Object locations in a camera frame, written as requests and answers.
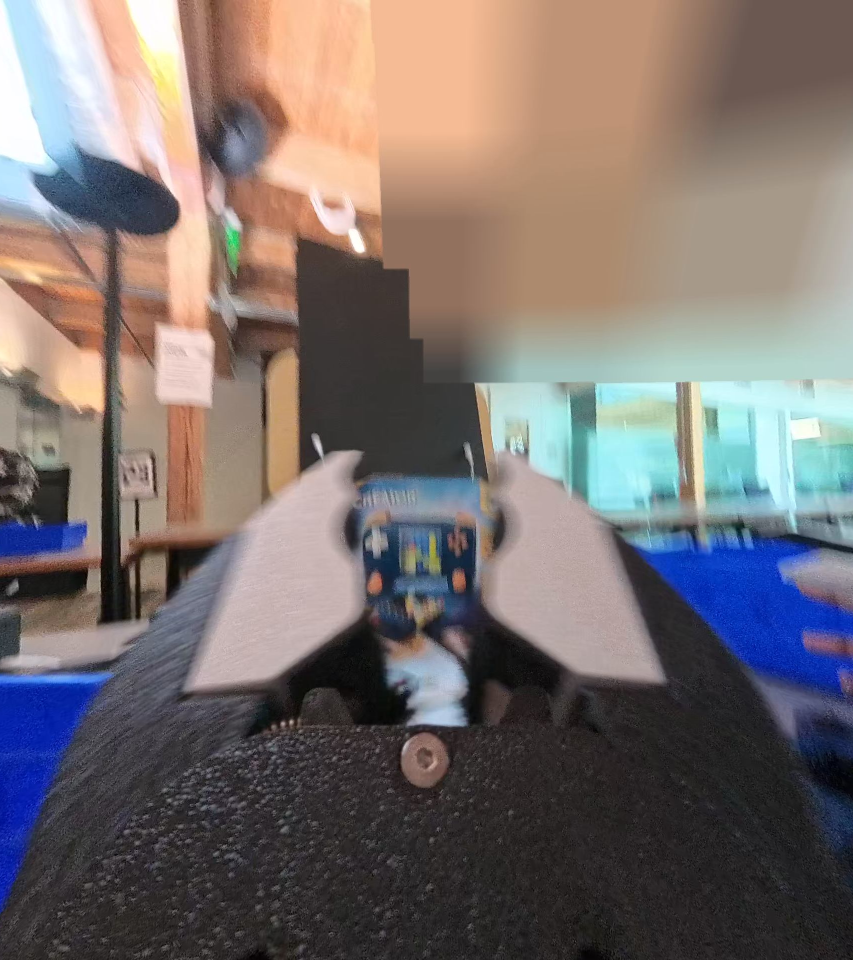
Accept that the paper sign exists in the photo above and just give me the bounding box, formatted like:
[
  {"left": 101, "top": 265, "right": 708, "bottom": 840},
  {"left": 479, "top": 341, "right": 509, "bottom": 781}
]
[{"left": 154, "top": 321, "right": 216, "bottom": 409}]

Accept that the toy brick set box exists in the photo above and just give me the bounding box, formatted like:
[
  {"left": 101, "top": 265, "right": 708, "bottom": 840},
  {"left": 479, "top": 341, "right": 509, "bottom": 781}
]
[{"left": 355, "top": 474, "right": 489, "bottom": 648}]

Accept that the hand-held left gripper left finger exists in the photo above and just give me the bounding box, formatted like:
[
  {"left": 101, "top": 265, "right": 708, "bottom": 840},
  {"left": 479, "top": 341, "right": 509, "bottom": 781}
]
[{"left": 181, "top": 448, "right": 369, "bottom": 695}]

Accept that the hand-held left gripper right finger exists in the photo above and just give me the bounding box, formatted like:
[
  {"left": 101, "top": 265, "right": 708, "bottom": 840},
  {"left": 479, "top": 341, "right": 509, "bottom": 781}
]
[{"left": 481, "top": 452, "right": 669, "bottom": 682}]

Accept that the black light stand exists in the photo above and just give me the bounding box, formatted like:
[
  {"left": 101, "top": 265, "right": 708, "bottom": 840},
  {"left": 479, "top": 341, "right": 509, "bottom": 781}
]
[{"left": 98, "top": 228, "right": 130, "bottom": 625}]

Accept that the blue plastic bin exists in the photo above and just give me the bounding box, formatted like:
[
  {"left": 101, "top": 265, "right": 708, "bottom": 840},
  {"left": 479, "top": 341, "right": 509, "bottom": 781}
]
[
  {"left": 632, "top": 534, "right": 853, "bottom": 751},
  {"left": 0, "top": 671, "right": 114, "bottom": 960},
  {"left": 0, "top": 520, "right": 90, "bottom": 561}
]

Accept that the black board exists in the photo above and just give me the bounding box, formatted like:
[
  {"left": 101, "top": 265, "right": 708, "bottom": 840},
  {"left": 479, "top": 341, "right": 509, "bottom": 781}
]
[{"left": 296, "top": 238, "right": 489, "bottom": 483}]

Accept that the wooden side table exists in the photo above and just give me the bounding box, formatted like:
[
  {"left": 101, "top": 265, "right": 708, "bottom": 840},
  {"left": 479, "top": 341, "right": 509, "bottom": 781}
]
[{"left": 125, "top": 523, "right": 242, "bottom": 603}]

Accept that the open instruction booklet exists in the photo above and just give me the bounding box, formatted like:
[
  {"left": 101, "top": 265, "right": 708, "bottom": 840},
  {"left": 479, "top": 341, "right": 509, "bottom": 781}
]
[{"left": 383, "top": 636, "right": 470, "bottom": 726}]

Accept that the black framed sign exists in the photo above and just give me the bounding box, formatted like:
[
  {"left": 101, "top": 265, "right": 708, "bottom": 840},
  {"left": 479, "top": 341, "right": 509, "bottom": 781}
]
[{"left": 117, "top": 448, "right": 158, "bottom": 502}]

